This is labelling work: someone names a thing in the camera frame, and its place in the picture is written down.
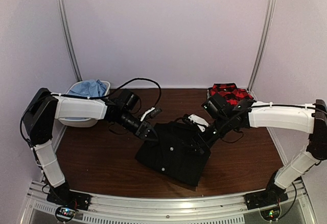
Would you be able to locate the right aluminium frame post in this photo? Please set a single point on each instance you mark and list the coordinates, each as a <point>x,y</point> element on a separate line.
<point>262,44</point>

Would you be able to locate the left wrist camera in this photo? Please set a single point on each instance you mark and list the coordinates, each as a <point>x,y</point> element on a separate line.
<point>150,113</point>

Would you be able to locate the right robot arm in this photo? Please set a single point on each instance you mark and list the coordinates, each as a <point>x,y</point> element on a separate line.
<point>297,130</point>

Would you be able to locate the left aluminium frame post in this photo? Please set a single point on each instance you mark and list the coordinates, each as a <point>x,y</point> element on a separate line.
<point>68,40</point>

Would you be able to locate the circuit board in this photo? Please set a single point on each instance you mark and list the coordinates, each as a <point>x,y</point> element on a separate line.
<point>270,214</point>
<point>64,214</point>

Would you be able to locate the aluminium frame post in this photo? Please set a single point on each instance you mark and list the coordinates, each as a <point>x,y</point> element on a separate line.
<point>68,40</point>
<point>262,44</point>

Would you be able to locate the black long sleeve shirt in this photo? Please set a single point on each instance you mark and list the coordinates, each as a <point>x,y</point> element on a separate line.
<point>173,154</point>

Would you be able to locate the left circuit board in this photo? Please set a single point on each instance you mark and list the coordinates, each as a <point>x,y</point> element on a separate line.
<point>64,214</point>

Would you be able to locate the white plastic basin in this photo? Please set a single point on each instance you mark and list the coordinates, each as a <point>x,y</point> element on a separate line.
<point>83,122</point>

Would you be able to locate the red black plaid shirt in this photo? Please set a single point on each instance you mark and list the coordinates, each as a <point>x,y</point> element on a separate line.
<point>230,92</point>

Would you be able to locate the light blue shirt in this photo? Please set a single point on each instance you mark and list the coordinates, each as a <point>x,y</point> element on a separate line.
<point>88,88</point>

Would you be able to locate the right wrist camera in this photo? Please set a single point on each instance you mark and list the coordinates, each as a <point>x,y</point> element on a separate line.
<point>201,123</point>

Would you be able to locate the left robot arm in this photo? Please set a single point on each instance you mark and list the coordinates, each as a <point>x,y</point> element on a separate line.
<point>47,108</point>

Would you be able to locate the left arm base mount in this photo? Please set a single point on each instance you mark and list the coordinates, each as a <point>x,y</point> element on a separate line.
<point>62,195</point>

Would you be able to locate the right circuit board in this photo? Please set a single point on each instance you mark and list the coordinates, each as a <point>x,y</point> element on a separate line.
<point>270,214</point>

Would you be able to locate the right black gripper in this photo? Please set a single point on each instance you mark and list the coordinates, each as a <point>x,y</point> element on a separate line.
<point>196,140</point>

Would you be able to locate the front aluminium rail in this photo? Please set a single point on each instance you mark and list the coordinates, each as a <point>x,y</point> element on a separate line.
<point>230,208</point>

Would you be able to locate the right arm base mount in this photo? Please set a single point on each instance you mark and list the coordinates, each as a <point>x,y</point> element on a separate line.
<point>271,195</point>

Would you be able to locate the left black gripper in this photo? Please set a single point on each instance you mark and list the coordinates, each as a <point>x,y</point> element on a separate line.
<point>144,128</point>

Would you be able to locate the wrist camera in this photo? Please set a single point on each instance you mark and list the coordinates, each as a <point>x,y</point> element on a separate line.
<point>150,113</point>
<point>201,123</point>

